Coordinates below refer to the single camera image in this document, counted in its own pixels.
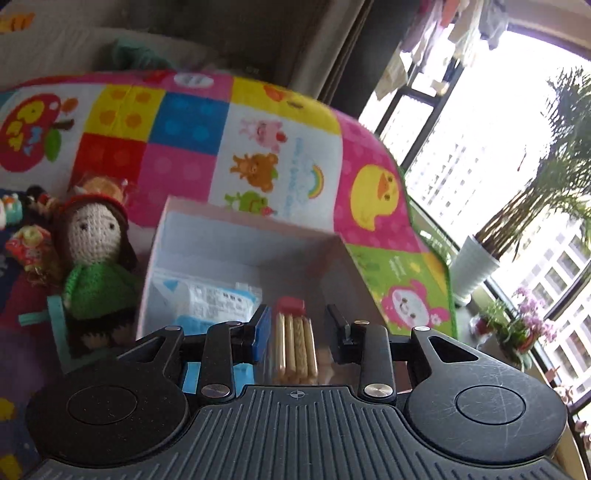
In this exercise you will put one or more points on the potted pink orchid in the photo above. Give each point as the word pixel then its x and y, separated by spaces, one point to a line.
pixel 526 318

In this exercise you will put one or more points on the blue and white tissue packet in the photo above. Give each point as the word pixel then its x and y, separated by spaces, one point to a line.
pixel 203 297

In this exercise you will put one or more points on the red candy packet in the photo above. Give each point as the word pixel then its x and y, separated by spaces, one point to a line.
pixel 32 251

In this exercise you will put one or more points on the beige curtain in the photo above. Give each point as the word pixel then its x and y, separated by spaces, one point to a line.
pixel 351 50

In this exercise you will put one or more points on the small white and green figurine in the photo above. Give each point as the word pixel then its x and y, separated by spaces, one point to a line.
pixel 10 210

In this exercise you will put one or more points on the orange plush toy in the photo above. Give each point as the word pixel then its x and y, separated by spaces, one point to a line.
pixel 16 22

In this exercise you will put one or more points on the colourful printed blanket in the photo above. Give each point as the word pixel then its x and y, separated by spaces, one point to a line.
pixel 194 129

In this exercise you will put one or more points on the small dark figurine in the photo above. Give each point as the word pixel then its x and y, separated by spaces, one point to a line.
pixel 40 199

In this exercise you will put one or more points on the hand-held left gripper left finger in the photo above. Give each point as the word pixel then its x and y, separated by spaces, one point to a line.
pixel 264 333

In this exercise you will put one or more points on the teal cloth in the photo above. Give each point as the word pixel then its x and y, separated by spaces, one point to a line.
pixel 138 55

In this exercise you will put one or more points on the pink cardboard box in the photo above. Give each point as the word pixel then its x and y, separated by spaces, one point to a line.
pixel 258 244

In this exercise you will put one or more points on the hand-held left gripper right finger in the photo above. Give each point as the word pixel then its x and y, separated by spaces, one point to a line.
pixel 339 333

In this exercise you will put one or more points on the bread bun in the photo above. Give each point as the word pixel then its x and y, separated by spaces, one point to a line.
pixel 102 185

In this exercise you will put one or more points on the crochet doll with green dress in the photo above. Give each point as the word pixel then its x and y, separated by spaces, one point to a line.
pixel 94 277

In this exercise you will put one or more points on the hanging laundry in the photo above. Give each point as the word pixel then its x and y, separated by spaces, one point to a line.
pixel 443 32

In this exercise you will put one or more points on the potted palm in white pot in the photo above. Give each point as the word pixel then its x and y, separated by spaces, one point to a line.
pixel 478 263

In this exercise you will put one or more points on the biscuit stick packet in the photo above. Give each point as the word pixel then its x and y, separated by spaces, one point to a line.
pixel 295 341

